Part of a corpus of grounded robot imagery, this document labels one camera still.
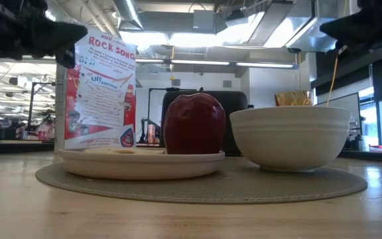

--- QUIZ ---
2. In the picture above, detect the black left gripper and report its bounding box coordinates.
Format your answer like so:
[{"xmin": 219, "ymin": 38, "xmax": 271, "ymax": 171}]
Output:
[{"xmin": 0, "ymin": 0, "xmax": 89, "ymax": 70}]

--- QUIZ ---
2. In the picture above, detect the red and white cereal box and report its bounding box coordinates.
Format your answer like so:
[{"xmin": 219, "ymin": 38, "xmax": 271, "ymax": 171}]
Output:
[{"xmin": 54, "ymin": 29, "xmax": 137, "ymax": 154}]

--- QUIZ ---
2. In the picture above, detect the dark red apple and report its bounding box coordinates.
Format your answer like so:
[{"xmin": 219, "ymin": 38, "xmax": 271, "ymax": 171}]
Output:
[{"xmin": 162, "ymin": 87, "xmax": 227, "ymax": 155}]

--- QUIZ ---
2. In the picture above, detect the amber plastic tumbler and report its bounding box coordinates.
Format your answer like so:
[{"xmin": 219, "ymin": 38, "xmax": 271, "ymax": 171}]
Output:
[{"xmin": 274, "ymin": 90, "xmax": 313, "ymax": 108}]

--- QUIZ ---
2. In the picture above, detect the person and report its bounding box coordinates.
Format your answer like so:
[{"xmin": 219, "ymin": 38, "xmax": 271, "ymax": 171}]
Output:
[{"xmin": 36, "ymin": 114, "xmax": 56, "ymax": 141}]

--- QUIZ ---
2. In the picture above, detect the white ribbed bowl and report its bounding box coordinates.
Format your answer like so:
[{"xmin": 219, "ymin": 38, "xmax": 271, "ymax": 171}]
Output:
[{"xmin": 229, "ymin": 106, "xmax": 352, "ymax": 173}]

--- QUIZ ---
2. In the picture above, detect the black toaster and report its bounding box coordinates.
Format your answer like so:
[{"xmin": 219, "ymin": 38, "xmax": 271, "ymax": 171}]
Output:
[{"xmin": 159, "ymin": 90, "xmax": 255, "ymax": 157}]

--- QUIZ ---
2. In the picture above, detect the fluorescent ceiling light strip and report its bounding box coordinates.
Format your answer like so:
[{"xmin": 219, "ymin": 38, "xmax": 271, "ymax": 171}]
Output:
[{"xmin": 134, "ymin": 57, "xmax": 295, "ymax": 70}]

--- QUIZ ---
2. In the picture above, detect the beige round plate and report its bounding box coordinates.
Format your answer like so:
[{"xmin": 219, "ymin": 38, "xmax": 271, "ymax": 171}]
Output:
[{"xmin": 58, "ymin": 147, "xmax": 226, "ymax": 181}]

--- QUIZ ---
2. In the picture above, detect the grey round placemat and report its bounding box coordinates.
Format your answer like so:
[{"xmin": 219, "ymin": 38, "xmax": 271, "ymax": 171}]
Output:
[{"xmin": 34, "ymin": 155, "xmax": 369, "ymax": 204}]

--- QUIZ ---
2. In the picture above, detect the silver ventilation duct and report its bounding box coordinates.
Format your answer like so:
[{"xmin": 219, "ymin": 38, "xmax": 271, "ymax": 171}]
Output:
[{"xmin": 113, "ymin": 0, "xmax": 145, "ymax": 31}]

